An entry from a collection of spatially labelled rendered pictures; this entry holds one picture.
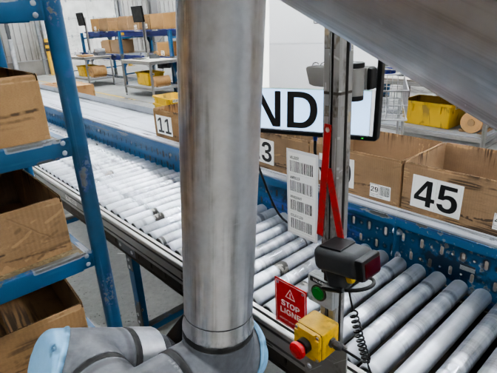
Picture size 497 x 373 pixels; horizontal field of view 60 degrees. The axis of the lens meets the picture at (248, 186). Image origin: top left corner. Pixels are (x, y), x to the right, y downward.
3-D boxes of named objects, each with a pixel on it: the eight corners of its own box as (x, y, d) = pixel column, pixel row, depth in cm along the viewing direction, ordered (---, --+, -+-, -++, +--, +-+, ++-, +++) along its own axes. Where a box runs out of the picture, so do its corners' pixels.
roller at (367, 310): (328, 354, 104) (321, 363, 107) (432, 269, 136) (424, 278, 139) (314, 337, 107) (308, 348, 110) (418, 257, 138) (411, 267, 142)
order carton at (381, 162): (308, 182, 172) (308, 140, 166) (352, 164, 190) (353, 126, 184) (398, 209, 145) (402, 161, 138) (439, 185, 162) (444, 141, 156)
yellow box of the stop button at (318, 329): (288, 351, 96) (288, 326, 94) (313, 333, 101) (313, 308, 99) (342, 388, 86) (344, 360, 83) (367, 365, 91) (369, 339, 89)
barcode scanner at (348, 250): (365, 311, 79) (361, 258, 76) (315, 291, 87) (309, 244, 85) (385, 295, 83) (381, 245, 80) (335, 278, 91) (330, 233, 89)
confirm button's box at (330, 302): (305, 300, 95) (305, 273, 93) (314, 293, 97) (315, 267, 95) (330, 313, 91) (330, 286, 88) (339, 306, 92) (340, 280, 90)
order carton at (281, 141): (243, 163, 200) (241, 126, 194) (287, 149, 218) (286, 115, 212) (308, 182, 172) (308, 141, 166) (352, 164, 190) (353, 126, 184)
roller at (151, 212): (119, 217, 181) (124, 221, 177) (216, 183, 213) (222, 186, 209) (120, 228, 183) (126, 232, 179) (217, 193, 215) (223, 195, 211)
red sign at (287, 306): (275, 319, 109) (274, 276, 105) (277, 317, 110) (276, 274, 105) (325, 351, 98) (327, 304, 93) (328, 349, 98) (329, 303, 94)
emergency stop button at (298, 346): (287, 355, 93) (287, 340, 92) (301, 345, 96) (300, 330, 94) (301, 365, 90) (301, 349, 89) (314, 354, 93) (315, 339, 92)
